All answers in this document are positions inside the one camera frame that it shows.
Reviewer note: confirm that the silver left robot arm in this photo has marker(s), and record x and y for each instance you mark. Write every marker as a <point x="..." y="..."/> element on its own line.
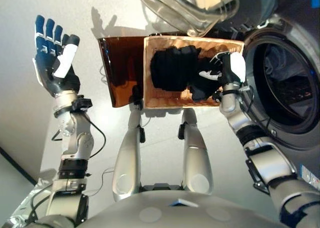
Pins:
<point x="75" y="137"/>

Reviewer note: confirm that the glossy dark brown stool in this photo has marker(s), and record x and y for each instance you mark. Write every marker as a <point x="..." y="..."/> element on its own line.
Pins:
<point x="125" y="67"/>

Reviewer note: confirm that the round glass washing machine door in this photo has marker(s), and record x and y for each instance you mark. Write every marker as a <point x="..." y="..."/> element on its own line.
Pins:
<point x="180" y="7"/>

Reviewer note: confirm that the black garment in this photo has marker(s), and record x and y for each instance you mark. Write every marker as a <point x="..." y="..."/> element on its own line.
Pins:
<point x="205" y="87"/>
<point x="170" y="67"/>

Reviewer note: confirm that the blue energy label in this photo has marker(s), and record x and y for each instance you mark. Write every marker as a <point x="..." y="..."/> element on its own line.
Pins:
<point x="311" y="175"/>

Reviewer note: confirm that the grey front-load washing machine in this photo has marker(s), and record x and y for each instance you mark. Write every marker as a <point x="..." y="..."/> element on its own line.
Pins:
<point x="300" y="25"/>

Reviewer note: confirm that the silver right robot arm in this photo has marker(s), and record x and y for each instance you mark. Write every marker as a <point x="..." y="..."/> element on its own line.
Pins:
<point x="267" y="163"/>

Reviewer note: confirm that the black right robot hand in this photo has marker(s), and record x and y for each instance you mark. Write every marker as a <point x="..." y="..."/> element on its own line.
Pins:
<point x="236" y="67"/>

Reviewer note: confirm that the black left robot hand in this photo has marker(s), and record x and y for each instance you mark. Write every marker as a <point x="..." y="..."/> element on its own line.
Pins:
<point x="65" y="80"/>

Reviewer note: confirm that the light wicker laundry basket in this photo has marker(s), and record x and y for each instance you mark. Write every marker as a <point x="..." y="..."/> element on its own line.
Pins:
<point x="165" y="100"/>

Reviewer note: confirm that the grey robot torso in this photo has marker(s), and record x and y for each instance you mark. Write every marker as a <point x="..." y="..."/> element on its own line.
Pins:
<point x="175" y="213"/>

